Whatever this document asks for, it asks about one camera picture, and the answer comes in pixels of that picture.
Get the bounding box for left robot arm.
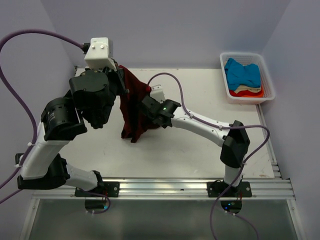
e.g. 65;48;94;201
17;66;126;197

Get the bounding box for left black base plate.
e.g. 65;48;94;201
74;181;120;198

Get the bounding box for cream t shirt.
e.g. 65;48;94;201
234;84;262;93

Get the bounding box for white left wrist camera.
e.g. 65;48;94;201
84;37;117;71

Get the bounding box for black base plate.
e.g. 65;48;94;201
74;181;120;198
206;180;253;198

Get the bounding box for orange red t shirt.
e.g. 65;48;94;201
229;88;264;98

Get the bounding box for white plastic basket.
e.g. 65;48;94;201
219;52;276;105

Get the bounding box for dark red t shirt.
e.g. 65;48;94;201
119;65;160;143

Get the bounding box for blue t shirt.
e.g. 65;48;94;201
224;58;261;91

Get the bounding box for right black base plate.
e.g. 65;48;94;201
206;180;253;198

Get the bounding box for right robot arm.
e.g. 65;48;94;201
138;96;250;197

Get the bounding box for aluminium mounting rail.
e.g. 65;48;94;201
32;176;296;201

